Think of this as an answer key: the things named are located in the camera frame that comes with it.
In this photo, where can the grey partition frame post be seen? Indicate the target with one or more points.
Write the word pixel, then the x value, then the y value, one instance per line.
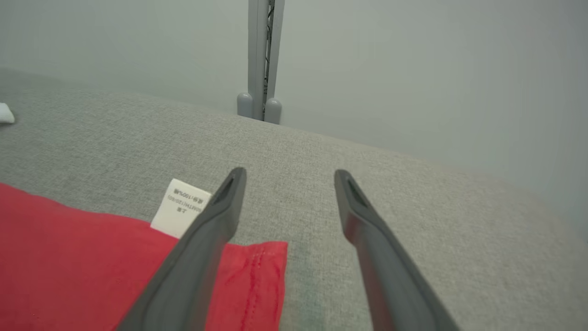
pixel 257 55

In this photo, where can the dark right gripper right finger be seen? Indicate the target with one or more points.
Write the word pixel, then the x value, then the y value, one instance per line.
pixel 390 276

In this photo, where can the red Bulls basketball jersey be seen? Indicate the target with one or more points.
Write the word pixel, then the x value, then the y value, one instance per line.
pixel 69 266

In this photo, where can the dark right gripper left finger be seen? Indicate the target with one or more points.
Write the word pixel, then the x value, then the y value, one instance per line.
pixel 193 257

